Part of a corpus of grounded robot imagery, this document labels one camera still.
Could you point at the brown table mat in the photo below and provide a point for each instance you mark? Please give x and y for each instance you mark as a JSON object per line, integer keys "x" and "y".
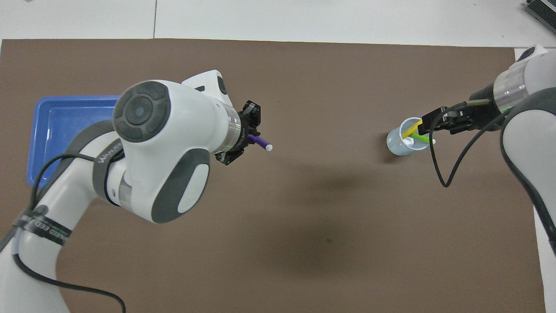
{"x": 325, "y": 217}

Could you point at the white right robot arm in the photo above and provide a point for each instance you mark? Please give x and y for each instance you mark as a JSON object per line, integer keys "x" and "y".
{"x": 530, "y": 130}

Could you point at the purple pen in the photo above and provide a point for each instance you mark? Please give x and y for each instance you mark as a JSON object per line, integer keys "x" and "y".
{"x": 259, "y": 142}

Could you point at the clear plastic cup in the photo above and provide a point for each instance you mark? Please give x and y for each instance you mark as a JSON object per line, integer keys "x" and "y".
{"x": 397, "y": 145}

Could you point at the blue plastic tray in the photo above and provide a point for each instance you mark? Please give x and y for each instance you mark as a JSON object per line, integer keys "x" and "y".
{"x": 65, "y": 126}

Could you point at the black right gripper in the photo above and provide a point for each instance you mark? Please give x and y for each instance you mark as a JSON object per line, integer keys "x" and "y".
{"x": 478, "y": 111}

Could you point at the yellow pen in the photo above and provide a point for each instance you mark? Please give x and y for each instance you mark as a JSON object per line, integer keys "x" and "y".
{"x": 412, "y": 129}

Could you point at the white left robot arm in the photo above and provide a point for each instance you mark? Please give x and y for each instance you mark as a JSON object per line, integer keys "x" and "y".
{"x": 165, "y": 143}

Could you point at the grey finned device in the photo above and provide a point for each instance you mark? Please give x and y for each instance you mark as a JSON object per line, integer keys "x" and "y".
{"x": 543, "y": 11}

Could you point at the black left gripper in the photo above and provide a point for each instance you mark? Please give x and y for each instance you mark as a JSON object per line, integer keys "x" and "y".
{"x": 246, "y": 130}

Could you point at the green pen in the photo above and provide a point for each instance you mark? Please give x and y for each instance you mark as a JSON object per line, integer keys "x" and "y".
{"x": 423, "y": 139}

